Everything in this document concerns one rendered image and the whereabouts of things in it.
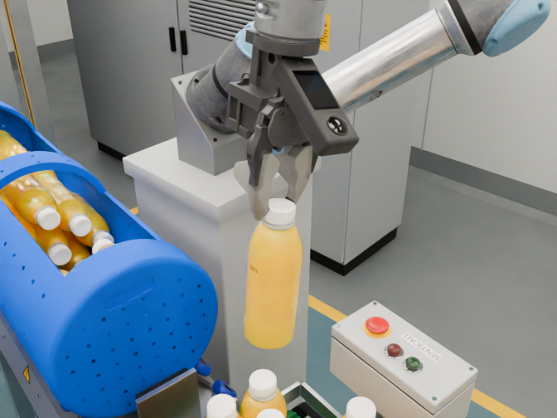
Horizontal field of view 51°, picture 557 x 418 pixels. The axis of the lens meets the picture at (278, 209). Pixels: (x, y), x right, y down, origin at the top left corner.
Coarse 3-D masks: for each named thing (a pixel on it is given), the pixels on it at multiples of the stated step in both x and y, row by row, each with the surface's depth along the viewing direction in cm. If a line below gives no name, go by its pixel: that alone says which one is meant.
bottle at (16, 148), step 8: (0, 136) 142; (8, 136) 143; (0, 144) 139; (8, 144) 138; (16, 144) 138; (0, 152) 137; (8, 152) 136; (16, 152) 136; (24, 152) 137; (0, 160) 136
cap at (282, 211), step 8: (272, 200) 70; (280, 200) 70; (288, 200) 71; (272, 208) 68; (280, 208) 68; (288, 208) 69; (264, 216) 69; (272, 216) 68; (280, 216) 68; (288, 216) 68; (280, 224) 68
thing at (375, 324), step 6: (372, 318) 90; (378, 318) 90; (384, 318) 90; (366, 324) 89; (372, 324) 89; (378, 324) 89; (384, 324) 89; (372, 330) 88; (378, 330) 88; (384, 330) 88
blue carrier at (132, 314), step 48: (48, 144) 141; (96, 192) 125; (0, 240) 95; (144, 240) 88; (0, 288) 93; (48, 288) 83; (96, 288) 79; (144, 288) 85; (192, 288) 91; (48, 336) 79; (96, 336) 82; (144, 336) 88; (192, 336) 95; (48, 384) 81; (96, 384) 86; (144, 384) 92
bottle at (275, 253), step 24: (264, 240) 69; (288, 240) 69; (264, 264) 69; (288, 264) 70; (264, 288) 71; (288, 288) 71; (264, 312) 72; (288, 312) 73; (264, 336) 74; (288, 336) 75
